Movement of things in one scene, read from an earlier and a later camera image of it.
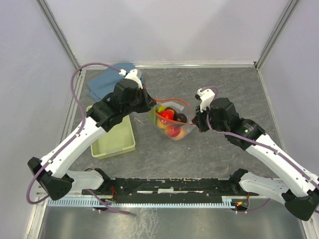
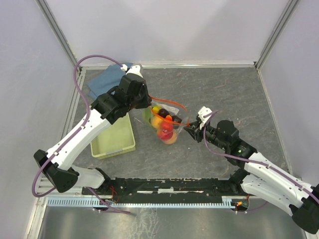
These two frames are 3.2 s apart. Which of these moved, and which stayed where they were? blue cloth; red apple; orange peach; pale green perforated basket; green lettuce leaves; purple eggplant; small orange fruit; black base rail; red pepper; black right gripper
Moved: red apple; purple eggplant; small orange fruit; green lettuce leaves; black right gripper; red pepper; orange peach
Stayed: blue cloth; pale green perforated basket; black base rail
